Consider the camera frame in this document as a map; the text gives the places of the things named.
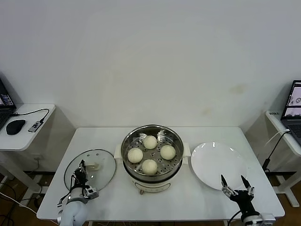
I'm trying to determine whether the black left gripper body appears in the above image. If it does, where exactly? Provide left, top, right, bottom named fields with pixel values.
left=71, top=169, right=89, bottom=189

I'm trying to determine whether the round glass pot lid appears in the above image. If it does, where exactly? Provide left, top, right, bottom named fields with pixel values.
left=63, top=148, right=117, bottom=196

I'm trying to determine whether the grey usb hub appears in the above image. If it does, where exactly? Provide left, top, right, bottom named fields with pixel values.
left=28, top=119, right=40, bottom=133

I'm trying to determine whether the white side table with mouse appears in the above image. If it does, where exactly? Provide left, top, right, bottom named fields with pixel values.
left=0, top=103, right=76, bottom=201

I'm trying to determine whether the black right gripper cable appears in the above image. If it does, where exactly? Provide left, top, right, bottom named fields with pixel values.
left=229, top=210, right=243, bottom=223

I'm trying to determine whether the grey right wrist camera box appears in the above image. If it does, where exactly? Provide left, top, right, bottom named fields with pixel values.
left=258, top=213, right=276, bottom=223

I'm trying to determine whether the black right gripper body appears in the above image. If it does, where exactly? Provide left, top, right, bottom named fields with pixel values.
left=229, top=189, right=256, bottom=213

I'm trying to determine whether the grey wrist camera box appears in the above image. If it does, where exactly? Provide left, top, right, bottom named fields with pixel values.
left=258, top=213, right=276, bottom=223
left=84, top=186, right=99, bottom=200

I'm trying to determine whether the black laptop power cable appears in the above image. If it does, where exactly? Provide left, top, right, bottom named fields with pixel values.
left=262, top=130, right=291, bottom=172

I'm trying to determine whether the black usb hub cable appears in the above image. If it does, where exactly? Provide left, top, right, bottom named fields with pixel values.
left=10, top=108, right=50, bottom=124

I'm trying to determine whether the white side table with sticker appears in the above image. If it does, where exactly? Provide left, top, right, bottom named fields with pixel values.
left=244, top=109, right=301, bottom=208

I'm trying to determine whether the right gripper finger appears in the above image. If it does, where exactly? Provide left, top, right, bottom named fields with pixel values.
left=220, top=174, right=237, bottom=197
left=240, top=175, right=256, bottom=196

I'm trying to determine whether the white floor cable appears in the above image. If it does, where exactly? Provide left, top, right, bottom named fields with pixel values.
left=0, top=192, right=38, bottom=214

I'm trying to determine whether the perforated steel steamer basket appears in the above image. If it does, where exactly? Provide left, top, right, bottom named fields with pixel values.
left=114, top=124, right=191, bottom=181

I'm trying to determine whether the white laptop cable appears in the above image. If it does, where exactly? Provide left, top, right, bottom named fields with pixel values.
left=263, top=129, right=290, bottom=146

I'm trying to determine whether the black laptop with dark screen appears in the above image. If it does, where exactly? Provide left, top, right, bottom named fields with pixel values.
left=0, top=79, right=17, bottom=131

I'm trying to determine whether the cream electric cooking pot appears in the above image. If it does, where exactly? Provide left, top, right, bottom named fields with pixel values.
left=122, top=162, right=183, bottom=196

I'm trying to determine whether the white steamed baozi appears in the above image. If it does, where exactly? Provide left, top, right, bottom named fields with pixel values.
left=143, top=135, right=158, bottom=149
left=127, top=148, right=144, bottom=164
left=141, top=159, right=158, bottom=176
left=160, top=145, right=176, bottom=160

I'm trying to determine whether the white round plate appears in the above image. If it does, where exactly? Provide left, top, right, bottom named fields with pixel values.
left=190, top=142, right=248, bottom=191

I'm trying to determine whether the black computer mouse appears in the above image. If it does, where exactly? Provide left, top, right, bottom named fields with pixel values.
left=6, top=119, right=26, bottom=136

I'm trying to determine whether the grey laptop showing camera views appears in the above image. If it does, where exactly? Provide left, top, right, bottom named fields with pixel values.
left=280, top=80, right=301, bottom=145

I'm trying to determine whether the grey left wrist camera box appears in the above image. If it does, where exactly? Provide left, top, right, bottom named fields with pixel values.
left=84, top=186, right=99, bottom=200

